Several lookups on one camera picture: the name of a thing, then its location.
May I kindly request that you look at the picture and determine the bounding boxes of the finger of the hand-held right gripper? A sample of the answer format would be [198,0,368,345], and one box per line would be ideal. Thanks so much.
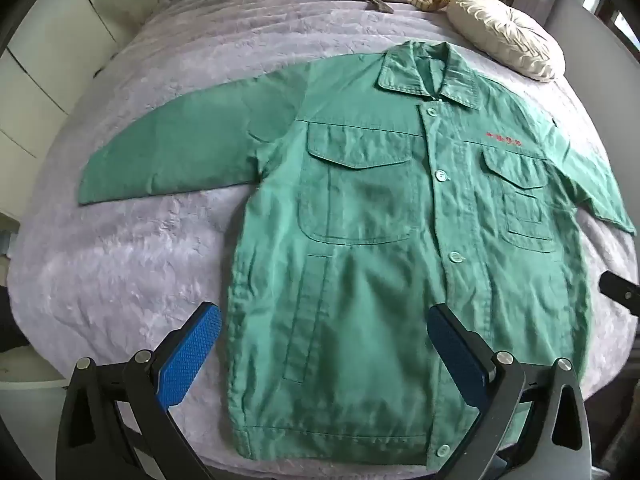
[598,270,640,317]

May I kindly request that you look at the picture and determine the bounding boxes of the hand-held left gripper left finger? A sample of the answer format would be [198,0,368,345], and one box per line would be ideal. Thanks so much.
[56,301,222,480]

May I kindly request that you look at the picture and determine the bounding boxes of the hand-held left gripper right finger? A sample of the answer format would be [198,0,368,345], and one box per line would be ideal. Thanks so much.
[426,303,606,480]

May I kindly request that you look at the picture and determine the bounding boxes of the green work jacket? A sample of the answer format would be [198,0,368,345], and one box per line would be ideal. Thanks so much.
[76,40,637,473]

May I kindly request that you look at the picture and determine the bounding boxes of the purple plush blanket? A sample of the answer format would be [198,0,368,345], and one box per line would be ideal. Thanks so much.
[10,0,640,480]

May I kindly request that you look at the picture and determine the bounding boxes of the cream pleated pillow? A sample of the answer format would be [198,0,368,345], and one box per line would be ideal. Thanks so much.
[445,0,567,82]

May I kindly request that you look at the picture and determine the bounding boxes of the white wardrobe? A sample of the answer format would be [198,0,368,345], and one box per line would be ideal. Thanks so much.
[0,0,136,161]

